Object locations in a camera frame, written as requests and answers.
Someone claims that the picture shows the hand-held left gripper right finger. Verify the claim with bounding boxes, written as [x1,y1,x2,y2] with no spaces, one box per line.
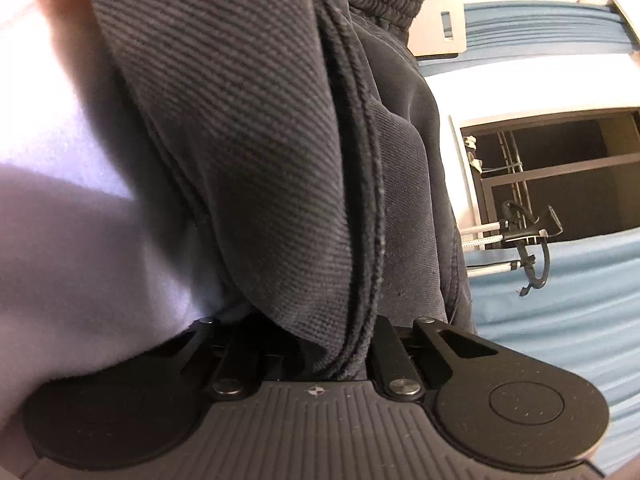
[371,315,497,402]

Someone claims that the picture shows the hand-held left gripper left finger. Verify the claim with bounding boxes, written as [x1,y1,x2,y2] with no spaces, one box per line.
[169,316,262,402]

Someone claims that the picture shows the dark navy pants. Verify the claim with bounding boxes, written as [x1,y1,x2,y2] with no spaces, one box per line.
[86,0,475,383]

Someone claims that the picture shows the dark window opening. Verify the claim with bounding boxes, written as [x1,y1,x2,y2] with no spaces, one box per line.
[449,107,640,242]

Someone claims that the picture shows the beige board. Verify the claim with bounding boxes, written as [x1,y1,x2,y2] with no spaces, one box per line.
[407,0,469,59]

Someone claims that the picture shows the black clamp with white cable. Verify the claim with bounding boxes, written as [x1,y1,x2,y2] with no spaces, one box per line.
[459,200,566,297]

